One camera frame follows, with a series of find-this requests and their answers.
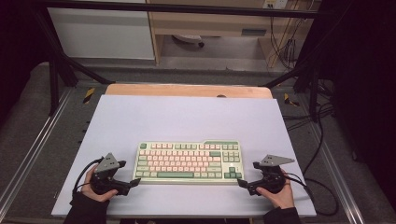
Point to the black metal crossbar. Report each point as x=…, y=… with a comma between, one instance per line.
x=174, y=8

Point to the person's right hand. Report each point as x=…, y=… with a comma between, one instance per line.
x=283, y=199

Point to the aluminium floor rail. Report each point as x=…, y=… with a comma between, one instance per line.
x=34, y=149
x=336, y=174

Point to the grey desk label panel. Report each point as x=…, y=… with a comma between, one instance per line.
x=253, y=32

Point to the green and cream mechanical keyboard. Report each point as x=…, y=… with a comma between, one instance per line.
x=174, y=174

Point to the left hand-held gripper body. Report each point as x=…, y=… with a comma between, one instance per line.
x=106, y=163

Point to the white chair base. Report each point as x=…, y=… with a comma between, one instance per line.
x=188, y=39

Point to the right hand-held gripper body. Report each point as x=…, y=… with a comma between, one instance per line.
x=274, y=160

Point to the light wooden table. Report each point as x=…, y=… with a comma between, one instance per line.
x=174, y=90

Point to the white power outlet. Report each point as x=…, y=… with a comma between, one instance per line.
x=275, y=3

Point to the black metal stand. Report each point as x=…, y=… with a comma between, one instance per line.
x=313, y=84
x=53, y=81

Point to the light wooden desk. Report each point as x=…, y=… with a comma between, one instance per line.
x=211, y=23

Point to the yellow black tape strip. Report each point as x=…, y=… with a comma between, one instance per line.
x=88, y=95
x=289, y=100

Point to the white cabinet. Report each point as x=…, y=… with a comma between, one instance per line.
x=99, y=34

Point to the person's left hand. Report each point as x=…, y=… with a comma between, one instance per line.
x=99, y=197

